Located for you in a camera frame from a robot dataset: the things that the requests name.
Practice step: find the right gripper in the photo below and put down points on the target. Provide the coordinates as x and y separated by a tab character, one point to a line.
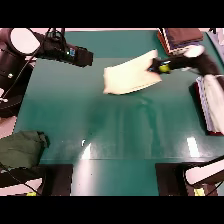
160	65

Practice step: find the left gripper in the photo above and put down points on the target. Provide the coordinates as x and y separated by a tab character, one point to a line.
80	57

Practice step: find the cream garment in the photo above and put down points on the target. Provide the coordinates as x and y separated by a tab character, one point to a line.
130	76

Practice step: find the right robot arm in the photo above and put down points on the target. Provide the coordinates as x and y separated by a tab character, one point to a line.
200	63

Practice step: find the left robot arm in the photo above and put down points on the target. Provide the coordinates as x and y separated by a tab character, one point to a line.
23	41

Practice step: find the red-brown folded garment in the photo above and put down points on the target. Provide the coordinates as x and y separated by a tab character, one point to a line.
163	41

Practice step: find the off-white folded garment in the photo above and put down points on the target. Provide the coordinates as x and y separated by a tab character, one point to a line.
180	51

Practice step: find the navy folded garment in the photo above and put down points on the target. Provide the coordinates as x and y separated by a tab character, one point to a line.
183	44

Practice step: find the dark folded garment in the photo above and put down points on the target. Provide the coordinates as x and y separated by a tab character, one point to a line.
183	34

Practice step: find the blue striped garment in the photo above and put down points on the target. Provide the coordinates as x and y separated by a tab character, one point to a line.
203	100

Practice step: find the dark green garment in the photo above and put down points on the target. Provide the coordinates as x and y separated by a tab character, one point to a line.
20	150

